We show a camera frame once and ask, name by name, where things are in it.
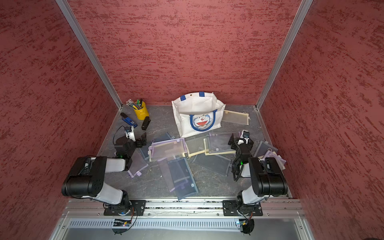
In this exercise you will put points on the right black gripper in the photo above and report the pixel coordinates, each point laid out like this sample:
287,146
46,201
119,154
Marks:
235,142

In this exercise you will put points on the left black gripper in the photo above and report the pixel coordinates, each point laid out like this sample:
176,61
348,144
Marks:
140,144

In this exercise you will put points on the dark grey mesh pouch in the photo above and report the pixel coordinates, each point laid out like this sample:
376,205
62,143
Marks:
216,163

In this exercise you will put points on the blue grey mesh pouch front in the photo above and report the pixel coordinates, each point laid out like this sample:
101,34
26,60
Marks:
179,178

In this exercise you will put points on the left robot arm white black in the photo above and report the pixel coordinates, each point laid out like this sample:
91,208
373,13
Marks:
86,179

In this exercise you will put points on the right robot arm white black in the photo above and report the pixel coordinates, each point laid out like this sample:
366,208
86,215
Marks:
267,179

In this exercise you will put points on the purple trim mesh pouch centre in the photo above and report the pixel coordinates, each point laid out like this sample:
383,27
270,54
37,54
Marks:
167,149

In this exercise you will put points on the grey pouch far right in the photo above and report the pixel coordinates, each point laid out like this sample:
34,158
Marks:
263,148

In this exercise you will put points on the purple mesh pouch far left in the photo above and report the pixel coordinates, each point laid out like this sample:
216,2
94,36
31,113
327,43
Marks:
138,164

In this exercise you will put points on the purple mesh pouch on yellow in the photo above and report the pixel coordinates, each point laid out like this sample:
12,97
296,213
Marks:
218,142

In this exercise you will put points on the beige mesh pouch by bag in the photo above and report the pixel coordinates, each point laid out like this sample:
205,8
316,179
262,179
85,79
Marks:
236,117

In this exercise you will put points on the yellow trim mesh pouch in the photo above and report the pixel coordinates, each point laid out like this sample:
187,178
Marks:
200,146

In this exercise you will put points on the white canvas Doraemon tote bag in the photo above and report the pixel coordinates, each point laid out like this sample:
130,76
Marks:
197,113

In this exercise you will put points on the black stapler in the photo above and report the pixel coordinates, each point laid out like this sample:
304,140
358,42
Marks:
146,123

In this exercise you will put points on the yellow pen cup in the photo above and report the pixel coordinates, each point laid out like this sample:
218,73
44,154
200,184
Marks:
142,113

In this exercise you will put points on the blue stapler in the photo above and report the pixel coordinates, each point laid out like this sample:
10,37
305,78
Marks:
128,120

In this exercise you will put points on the pens in cup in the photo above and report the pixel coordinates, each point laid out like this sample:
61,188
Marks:
135,105

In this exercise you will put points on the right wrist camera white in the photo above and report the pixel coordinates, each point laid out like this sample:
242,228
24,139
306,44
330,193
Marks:
245,136

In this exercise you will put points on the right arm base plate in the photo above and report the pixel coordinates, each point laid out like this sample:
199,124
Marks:
233,208

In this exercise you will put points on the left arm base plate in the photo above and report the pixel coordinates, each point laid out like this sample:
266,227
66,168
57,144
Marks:
132,208

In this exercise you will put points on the aluminium front rail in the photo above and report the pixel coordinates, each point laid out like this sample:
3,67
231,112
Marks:
192,208

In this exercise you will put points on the right corner aluminium post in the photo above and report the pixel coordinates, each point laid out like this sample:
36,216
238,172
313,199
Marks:
291,35

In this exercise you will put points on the corner aluminium post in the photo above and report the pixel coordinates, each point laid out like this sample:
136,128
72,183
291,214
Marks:
78,31
291,35

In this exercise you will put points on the left corner aluminium post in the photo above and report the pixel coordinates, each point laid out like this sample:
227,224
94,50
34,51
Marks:
78,31

